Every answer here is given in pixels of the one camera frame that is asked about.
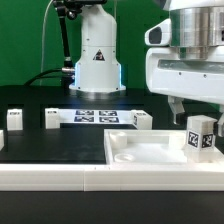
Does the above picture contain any white sheet with tags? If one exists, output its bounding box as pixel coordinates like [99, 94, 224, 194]
[59, 109, 132, 124]

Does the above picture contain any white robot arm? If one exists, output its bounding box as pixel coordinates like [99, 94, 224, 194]
[71, 0, 224, 136]

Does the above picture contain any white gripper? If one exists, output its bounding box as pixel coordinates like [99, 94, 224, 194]
[146, 46, 224, 137]

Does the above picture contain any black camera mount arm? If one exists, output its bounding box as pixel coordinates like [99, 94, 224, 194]
[53, 0, 107, 67]

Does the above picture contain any white U-shaped obstacle fence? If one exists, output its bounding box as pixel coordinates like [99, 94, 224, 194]
[0, 129, 224, 193]

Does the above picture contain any white square tabletop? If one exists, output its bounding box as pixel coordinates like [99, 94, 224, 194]
[104, 129, 224, 165]

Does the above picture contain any white cable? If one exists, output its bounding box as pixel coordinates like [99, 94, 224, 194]
[39, 0, 55, 86]

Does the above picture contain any black cable bundle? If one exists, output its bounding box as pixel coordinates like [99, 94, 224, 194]
[23, 67, 76, 87]

